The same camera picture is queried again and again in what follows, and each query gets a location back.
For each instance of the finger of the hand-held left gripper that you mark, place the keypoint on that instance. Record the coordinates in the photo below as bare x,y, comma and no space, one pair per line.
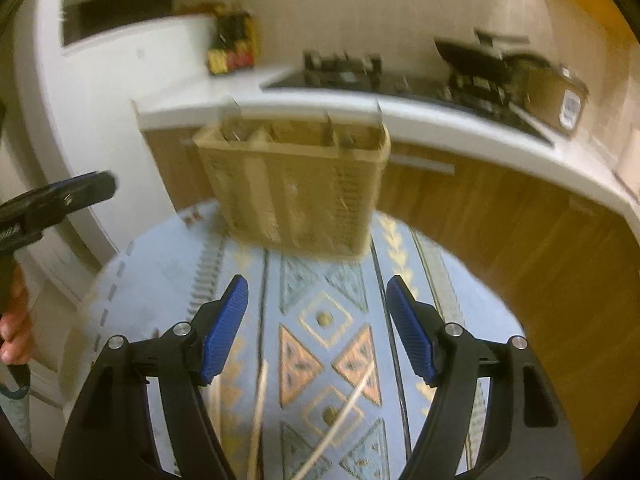
75,192

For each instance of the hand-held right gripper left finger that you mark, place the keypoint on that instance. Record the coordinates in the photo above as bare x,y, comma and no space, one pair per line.
225,330

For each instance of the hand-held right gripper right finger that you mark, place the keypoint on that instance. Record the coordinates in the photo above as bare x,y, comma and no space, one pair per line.
412,335

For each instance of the wooden chopstick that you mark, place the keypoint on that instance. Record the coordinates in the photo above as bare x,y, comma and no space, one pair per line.
340,415
257,420

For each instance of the yellow plastic utensil basket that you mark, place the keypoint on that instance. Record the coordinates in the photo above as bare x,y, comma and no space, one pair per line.
295,190

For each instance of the person's left hand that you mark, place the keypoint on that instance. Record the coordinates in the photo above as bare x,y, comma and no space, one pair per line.
17,325

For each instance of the blue patterned tablecloth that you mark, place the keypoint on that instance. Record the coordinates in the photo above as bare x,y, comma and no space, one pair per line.
325,320

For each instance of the tall dark sauce bottle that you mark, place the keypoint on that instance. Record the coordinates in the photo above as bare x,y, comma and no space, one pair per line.
220,45

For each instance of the white kitchen counter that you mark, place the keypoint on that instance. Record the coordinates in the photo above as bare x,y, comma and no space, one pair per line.
450,125

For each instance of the wide dark sauce bottle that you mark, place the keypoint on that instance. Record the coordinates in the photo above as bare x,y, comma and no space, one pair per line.
244,40

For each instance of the black gas stove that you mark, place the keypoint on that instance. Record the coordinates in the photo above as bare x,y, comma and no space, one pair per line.
400,85

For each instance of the golden rice cooker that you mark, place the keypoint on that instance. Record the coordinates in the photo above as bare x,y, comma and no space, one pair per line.
550,92

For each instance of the black wok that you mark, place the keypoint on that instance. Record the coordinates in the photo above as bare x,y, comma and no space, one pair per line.
475,52

